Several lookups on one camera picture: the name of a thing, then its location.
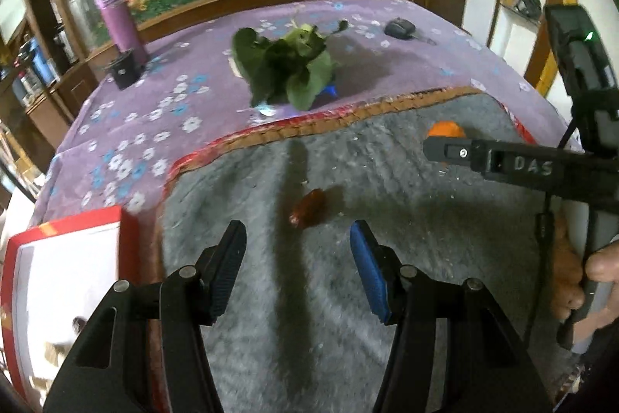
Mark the lumpy orange-brown object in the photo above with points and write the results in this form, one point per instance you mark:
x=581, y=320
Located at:
x=563, y=268

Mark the person's right hand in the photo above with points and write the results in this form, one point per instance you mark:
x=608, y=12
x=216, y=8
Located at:
x=607, y=265

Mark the wooden arch frame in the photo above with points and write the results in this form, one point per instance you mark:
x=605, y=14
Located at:
x=546, y=64

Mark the red box white inside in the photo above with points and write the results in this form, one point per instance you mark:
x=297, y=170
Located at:
x=63, y=258

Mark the purple floral tablecloth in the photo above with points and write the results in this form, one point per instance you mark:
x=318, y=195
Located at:
x=217, y=55

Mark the low wooden side cabinet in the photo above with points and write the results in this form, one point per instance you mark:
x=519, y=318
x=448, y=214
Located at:
x=445, y=4

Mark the white flat object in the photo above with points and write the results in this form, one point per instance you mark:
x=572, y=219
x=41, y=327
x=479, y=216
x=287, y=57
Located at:
x=235, y=67

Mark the dark shoe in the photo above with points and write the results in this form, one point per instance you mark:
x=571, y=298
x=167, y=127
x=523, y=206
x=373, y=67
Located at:
x=529, y=1

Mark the black car key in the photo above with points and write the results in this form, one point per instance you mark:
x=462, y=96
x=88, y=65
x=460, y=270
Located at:
x=400, y=28

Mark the purple thermos bottle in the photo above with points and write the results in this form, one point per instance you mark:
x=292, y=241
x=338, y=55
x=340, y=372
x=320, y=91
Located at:
x=118, y=23

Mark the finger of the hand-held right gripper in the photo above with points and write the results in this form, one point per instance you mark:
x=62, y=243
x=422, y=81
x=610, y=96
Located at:
x=454, y=151

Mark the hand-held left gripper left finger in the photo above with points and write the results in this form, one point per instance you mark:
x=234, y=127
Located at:
x=227, y=268

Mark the blue bottle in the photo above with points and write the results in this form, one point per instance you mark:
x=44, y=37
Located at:
x=43, y=67

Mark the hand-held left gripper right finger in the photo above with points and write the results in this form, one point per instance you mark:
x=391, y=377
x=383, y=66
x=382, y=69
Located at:
x=370, y=272

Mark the orange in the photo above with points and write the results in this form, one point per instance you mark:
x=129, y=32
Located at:
x=447, y=129

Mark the blue plastic tray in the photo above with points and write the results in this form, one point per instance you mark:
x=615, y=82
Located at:
x=329, y=91

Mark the green leafy vegetable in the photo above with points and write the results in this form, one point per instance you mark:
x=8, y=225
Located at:
x=285, y=64

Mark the grey felt mat red trim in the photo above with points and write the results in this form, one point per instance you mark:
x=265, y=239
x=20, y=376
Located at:
x=435, y=224

